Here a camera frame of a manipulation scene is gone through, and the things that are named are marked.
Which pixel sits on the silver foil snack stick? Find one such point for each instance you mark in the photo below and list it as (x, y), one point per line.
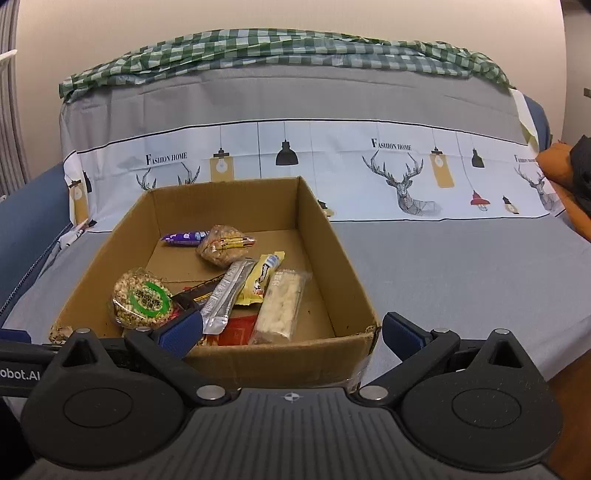
(216, 311)

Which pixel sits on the black soda cracker packet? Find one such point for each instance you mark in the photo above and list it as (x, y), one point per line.
(196, 297)

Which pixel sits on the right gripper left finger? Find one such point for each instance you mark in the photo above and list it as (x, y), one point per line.
(162, 350)

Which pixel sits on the black garment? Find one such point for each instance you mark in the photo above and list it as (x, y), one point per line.
(580, 158)

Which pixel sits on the red white snack packet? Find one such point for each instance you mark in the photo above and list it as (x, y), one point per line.
(237, 332)

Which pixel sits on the brown cardboard box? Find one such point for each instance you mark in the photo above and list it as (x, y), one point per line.
(336, 325)

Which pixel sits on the yellow snack bar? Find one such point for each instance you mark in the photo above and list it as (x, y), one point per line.
(258, 280)

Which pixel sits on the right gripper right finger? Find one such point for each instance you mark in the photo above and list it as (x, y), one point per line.
(420, 352)

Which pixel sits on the purple candy wrapper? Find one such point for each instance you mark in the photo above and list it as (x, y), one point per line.
(189, 239)

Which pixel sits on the grey deer print sofa cover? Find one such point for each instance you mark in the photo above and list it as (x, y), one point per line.
(432, 185)

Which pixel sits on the white nougat bar packet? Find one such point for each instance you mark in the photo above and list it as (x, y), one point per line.
(277, 319)

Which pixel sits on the green checkered cloth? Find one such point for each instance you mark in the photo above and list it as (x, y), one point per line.
(237, 48)

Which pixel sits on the round grain cake packet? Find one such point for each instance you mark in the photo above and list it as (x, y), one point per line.
(140, 299)

